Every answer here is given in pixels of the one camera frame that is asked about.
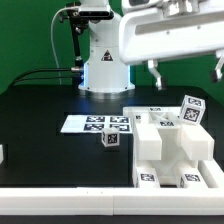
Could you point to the white marker base sheet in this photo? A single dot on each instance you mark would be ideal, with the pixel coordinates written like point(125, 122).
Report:
point(95, 124)

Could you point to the white block left edge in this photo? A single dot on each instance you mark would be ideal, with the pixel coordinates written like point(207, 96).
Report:
point(1, 154)

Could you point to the white chair seat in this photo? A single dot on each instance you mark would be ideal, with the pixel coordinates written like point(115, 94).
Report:
point(164, 167)

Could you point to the white chair back frame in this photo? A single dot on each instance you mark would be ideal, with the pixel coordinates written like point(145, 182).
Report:
point(159, 134)

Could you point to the white L-shaped wall fence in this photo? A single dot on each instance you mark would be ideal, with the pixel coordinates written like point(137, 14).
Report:
point(119, 201)

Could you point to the black camera on stand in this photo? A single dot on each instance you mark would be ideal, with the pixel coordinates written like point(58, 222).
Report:
point(85, 12)

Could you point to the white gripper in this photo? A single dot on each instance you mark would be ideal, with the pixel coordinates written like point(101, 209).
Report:
point(149, 33)

